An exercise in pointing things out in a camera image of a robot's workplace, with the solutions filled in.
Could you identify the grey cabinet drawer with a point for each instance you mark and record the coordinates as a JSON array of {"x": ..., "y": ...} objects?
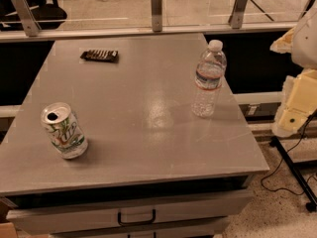
[{"x": 104, "y": 214}]

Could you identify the left metal rail bracket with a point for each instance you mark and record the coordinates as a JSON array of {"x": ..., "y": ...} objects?
[{"x": 29, "y": 24}]

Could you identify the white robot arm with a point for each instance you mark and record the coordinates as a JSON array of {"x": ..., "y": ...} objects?
[{"x": 299, "y": 93}]

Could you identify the middle metal rail bracket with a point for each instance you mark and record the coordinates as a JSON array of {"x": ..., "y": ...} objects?
[{"x": 156, "y": 7}]

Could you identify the clear plastic water bottle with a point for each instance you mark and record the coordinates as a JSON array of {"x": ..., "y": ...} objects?
[{"x": 208, "y": 79}]

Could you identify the black drawer handle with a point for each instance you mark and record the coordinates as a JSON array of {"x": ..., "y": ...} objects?
[{"x": 136, "y": 218}]

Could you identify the metal rail bracket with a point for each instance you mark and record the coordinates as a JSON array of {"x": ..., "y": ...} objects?
[
  {"x": 29, "y": 24},
  {"x": 237, "y": 15},
  {"x": 156, "y": 7}
]

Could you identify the right metal rail bracket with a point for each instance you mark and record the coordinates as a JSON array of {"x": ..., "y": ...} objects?
[{"x": 237, "y": 15}]

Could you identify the black stand leg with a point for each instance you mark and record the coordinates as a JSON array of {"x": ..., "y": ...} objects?
[{"x": 311, "y": 205}]

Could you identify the white green soda can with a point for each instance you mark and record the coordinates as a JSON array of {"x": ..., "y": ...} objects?
[{"x": 63, "y": 130}]

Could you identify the black office chair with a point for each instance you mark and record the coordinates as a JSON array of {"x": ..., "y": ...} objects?
[{"x": 46, "y": 12}]

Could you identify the dark chocolate bar wrapper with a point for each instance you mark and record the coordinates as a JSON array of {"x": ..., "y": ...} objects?
[{"x": 100, "y": 55}]

